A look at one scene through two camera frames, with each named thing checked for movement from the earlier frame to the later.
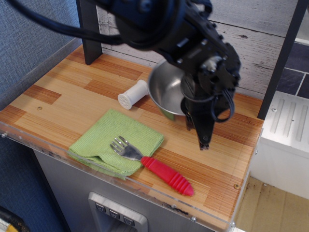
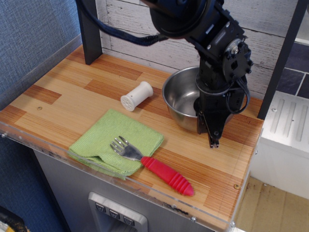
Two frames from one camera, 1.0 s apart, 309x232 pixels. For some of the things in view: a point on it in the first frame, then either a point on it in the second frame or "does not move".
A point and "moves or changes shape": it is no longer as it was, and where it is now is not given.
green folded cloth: x=94 y=152 does not move
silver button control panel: x=108 y=215 does not move
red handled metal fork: x=120 y=146 does not move
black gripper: x=207 y=99 to x=217 y=102
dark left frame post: x=89 y=19 does not move
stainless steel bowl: x=164 y=87 moves or changes shape
